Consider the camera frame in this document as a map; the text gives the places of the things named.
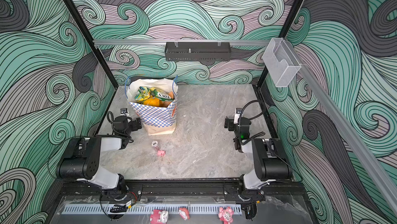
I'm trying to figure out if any blue checkered paper bag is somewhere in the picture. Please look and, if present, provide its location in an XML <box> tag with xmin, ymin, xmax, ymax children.
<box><xmin>125</xmin><ymin>79</ymin><xmax>178</xmax><ymax>136</ymax></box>

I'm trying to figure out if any yellow orange candy bag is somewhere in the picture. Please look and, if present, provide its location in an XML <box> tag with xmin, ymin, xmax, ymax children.
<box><xmin>142</xmin><ymin>97</ymin><xmax>163</xmax><ymax>107</ymax></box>

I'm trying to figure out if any green Fox's candy bag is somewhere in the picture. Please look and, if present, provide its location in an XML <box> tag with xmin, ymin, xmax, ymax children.
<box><xmin>134</xmin><ymin>86</ymin><xmax>151</xmax><ymax>103</ymax></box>
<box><xmin>150</xmin><ymin>87</ymin><xmax>174</xmax><ymax>101</ymax></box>

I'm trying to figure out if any orange snack pouch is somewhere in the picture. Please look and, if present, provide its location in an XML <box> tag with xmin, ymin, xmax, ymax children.
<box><xmin>161</xmin><ymin>100</ymin><xmax>174</xmax><ymax>108</ymax></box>

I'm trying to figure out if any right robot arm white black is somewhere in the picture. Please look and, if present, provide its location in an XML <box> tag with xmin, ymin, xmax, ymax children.
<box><xmin>224</xmin><ymin>117</ymin><xmax>293</xmax><ymax>195</ymax></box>

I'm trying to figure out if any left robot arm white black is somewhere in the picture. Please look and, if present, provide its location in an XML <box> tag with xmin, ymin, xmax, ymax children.
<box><xmin>55</xmin><ymin>111</ymin><xmax>142</xmax><ymax>201</ymax></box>

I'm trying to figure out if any small patterned cylinder toy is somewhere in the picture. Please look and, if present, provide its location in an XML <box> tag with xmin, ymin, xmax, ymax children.
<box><xmin>151</xmin><ymin>141</ymin><xmax>159</xmax><ymax>151</ymax></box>

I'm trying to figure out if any small pink pig toy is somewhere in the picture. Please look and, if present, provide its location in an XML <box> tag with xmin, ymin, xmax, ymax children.
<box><xmin>157</xmin><ymin>150</ymin><xmax>165</xmax><ymax>157</ymax></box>

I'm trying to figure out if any pink bear toy right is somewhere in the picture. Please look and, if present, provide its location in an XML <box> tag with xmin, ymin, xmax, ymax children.
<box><xmin>218</xmin><ymin>206</ymin><xmax>234</xmax><ymax>224</ymax></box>

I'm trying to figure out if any pink white toy left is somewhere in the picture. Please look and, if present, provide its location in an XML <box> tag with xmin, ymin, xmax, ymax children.
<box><xmin>150</xmin><ymin>210</ymin><xmax>169</xmax><ymax>224</ymax></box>

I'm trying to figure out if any pink toy middle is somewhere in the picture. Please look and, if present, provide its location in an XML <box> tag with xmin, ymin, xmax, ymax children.
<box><xmin>178</xmin><ymin>207</ymin><xmax>190</xmax><ymax>220</ymax></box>

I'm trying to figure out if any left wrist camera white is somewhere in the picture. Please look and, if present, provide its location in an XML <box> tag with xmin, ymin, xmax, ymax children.
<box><xmin>120</xmin><ymin>108</ymin><xmax>129</xmax><ymax>116</ymax></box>

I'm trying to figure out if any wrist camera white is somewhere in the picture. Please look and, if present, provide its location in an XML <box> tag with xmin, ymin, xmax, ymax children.
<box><xmin>120</xmin><ymin>108</ymin><xmax>129</xmax><ymax>116</ymax></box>
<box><xmin>234</xmin><ymin>108</ymin><xmax>243</xmax><ymax>124</ymax></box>

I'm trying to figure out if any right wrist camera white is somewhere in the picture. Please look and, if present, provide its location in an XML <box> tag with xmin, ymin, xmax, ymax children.
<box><xmin>234</xmin><ymin>108</ymin><xmax>243</xmax><ymax>124</ymax></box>

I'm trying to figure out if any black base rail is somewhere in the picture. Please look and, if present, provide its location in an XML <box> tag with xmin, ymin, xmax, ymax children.
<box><xmin>60</xmin><ymin>178</ymin><xmax>306</xmax><ymax>203</ymax></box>

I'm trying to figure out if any clear plastic wall holder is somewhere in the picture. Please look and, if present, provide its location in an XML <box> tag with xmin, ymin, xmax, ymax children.
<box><xmin>262</xmin><ymin>38</ymin><xmax>301</xmax><ymax>87</ymax></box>

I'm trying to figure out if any grey right wall rail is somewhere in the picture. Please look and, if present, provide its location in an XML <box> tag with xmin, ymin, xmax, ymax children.
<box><xmin>282</xmin><ymin>39</ymin><xmax>397</xmax><ymax>214</ymax></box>

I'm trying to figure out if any grey horizontal wall rail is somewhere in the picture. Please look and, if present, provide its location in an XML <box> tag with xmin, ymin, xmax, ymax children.
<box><xmin>93</xmin><ymin>39</ymin><xmax>270</xmax><ymax>47</ymax></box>

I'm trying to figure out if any black wall tray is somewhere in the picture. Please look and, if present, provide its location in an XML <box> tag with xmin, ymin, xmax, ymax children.
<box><xmin>164</xmin><ymin>42</ymin><xmax>232</xmax><ymax>62</ymax></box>

